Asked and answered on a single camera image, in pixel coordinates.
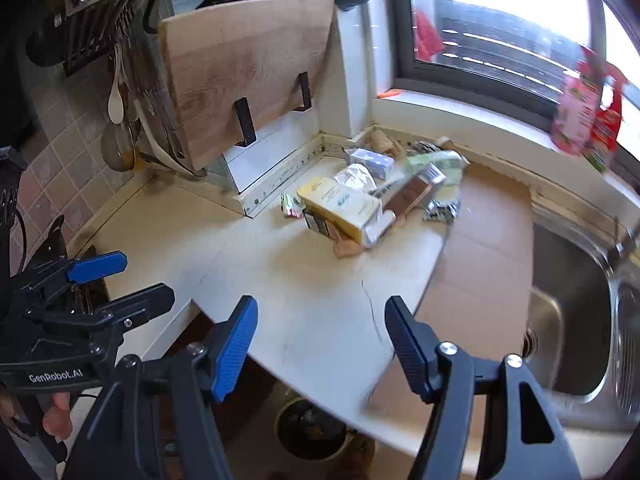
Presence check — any green pink snack wrapper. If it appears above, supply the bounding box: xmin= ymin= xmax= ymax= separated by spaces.
xmin=280 ymin=192 xmax=307 ymax=218

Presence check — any white wrapper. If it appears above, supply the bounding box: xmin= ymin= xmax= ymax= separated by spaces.
xmin=334 ymin=164 xmax=377 ymax=193

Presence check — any tan loofah sponge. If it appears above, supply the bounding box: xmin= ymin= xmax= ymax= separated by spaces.
xmin=367 ymin=130 xmax=403 ymax=156

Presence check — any brown cardboard box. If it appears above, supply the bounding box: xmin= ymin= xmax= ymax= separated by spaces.
xmin=375 ymin=164 xmax=447 ymax=221

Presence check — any white rice paddle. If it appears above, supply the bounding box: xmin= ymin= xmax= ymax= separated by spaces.
xmin=132 ymin=99 xmax=201 ymax=177

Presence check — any stainless steel sink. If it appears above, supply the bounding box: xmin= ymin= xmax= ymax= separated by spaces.
xmin=525 ymin=220 xmax=640 ymax=431

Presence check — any red cloth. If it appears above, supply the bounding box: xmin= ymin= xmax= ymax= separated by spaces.
xmin=415 ymin=10 xmax=447 ymax=62

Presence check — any white plastic spoon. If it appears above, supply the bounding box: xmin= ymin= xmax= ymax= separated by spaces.
xmin=108 ymin=42 xmax=126 ymax=125

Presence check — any light green cardboard box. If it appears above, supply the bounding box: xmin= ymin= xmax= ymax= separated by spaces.
xmin=405 ymin=150 xmax=468 ymax=196

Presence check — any metal utensil rack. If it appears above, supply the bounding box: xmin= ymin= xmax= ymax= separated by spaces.
xmin=62 ymin=0 xmax=156 ymax=76

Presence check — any person's left hand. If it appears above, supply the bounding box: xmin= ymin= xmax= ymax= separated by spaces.
xmin=0 ymin=391 xmax=72 ymax=438

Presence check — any cream rimmed trash can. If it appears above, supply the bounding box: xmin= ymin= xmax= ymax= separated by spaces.
xmin=274 ymin=396 xmax=351 ymax=461

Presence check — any black cable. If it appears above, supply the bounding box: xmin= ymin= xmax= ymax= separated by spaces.
xmin=10 ymin=207 xmax=31 ymax=273

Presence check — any black board holder hook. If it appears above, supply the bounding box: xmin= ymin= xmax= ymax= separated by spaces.
xmin=292 ymin=71 xmax=312 ymax=112
xmin=234 ymin=96 xmax=257 ymax=148

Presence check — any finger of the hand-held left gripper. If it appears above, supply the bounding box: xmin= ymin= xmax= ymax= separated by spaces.
xmin=15 ymin=251 xmax=128 ymax=301
xmin=27 ymin=282 xmax=176 ymax=343

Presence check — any dark window frame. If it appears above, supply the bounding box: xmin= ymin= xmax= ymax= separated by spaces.
xmin=387 ymin=0 xmax=640 ymax=171

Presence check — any pink soap bottle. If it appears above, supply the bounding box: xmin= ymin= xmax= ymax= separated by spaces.
xmin=550 ymin=47 xmax=608 ymax=156

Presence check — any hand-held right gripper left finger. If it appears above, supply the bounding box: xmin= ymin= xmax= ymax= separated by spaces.
xmin=62 ymin=295 xmax=259 ymax=480

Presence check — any metal ladle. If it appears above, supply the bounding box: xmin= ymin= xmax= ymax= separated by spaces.
xmin=101 ymin=120 xmax=138 ymax=173

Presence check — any white blue cardboard box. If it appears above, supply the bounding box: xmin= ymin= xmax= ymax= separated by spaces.
xmin=345 ymin=147 xmax=396 ymax=181

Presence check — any yellow cardboard box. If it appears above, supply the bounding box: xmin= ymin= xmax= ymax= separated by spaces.
xmin=296 ymin=176 xmax=396 ymax=248

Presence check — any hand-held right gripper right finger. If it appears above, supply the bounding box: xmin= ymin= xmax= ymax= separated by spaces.
xmin=384 ymin=296 xmax=583 ymax=480

